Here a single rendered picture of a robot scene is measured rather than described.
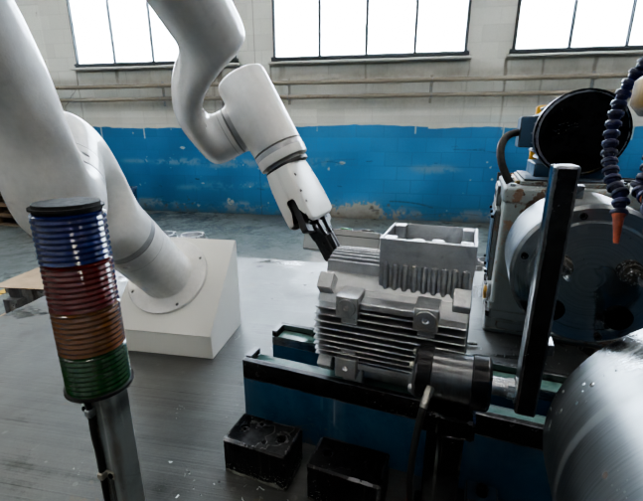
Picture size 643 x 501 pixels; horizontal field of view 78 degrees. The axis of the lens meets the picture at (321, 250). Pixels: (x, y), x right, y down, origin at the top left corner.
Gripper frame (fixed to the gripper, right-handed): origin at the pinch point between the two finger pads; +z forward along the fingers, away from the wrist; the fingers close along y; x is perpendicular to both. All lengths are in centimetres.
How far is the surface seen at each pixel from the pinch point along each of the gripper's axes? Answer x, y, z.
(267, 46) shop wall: -169, -494, -254
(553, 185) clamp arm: 31.6, 20.9, 1.9
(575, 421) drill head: 25.7, 32.5, 15.9
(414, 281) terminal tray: 13.8, 11.4, 8.0
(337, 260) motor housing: 4.6, 9.8, 1.4
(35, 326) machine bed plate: -83, 2, -15
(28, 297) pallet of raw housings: -248, -91, -47
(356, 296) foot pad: 7.1, 15.2, 6.0
